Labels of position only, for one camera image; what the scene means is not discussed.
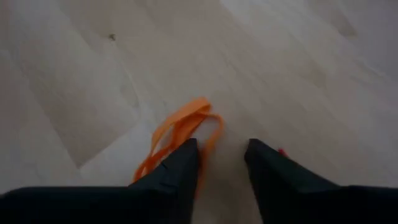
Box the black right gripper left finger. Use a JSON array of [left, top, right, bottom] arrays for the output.
[[0, 138, 200, 224]]

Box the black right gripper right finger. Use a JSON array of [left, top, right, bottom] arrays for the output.
[[244, 138, 398, 224]]

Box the orange rubber band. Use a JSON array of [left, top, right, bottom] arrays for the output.
[[132, 96, 225, 194]]

